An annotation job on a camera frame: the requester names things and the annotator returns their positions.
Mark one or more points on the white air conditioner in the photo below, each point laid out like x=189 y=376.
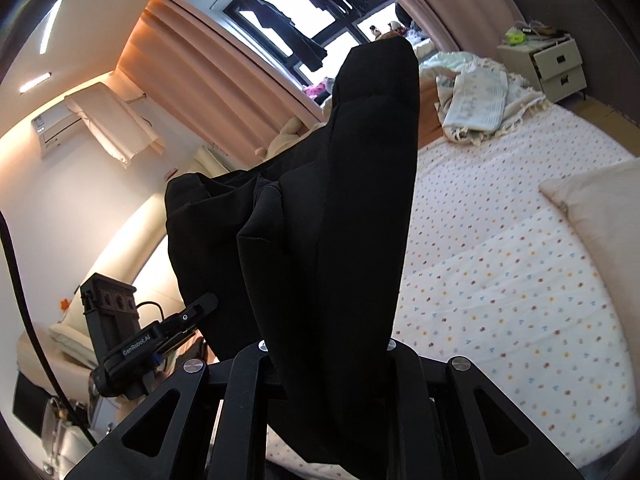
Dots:
x=52 y=127

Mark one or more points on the pink patterned cloth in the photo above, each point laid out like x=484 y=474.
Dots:
x=316 y=91

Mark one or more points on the ceiling light strip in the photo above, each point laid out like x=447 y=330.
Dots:
x=35 y=82
x=50 y=25

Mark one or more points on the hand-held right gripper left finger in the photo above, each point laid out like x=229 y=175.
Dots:
x=250 y=367

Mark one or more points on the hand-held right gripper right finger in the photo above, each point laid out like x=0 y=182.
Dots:
x=406 y=367

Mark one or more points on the black jacket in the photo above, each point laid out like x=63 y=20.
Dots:
x=340 y=210

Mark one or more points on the beige pillow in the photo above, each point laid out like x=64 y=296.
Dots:
x=287 y=132

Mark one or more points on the white fringed blanket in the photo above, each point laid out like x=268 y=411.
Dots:
x=480 y=100

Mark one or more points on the wall air conditioner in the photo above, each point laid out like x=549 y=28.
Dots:
x=115 y=120

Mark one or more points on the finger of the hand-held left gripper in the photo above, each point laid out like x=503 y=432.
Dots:
x=200 y=307

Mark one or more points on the cream nightstand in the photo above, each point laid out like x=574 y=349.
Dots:
x=555 y=67

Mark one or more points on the cream pillow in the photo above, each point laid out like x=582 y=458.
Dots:
x=65 y=332
x=600 y=210

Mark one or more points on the brown plush toy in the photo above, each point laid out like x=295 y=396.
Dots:
x=392 y=28

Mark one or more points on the pale crumpled bedding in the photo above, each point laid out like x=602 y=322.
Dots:
x=442 y=62

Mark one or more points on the pink curtain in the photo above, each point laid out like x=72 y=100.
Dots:
x=450 y=5
x=200 y=60

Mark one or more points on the window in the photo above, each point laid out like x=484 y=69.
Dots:
x=305 y=10

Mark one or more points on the hanging dark clothes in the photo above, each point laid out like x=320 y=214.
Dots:
x=312 y=50

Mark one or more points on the green small item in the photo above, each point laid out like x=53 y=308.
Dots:
x=514 y=36

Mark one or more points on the black screen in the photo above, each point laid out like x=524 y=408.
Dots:
x=27 y=395

